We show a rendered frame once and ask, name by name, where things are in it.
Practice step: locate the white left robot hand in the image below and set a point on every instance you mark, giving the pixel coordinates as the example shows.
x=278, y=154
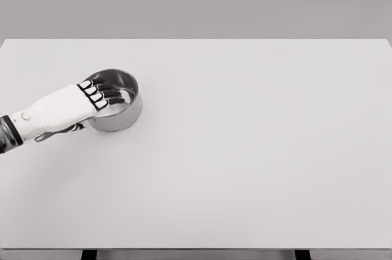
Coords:
x=69, y=104

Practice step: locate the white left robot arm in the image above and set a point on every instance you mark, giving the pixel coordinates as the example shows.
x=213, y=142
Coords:
x=21, y=122

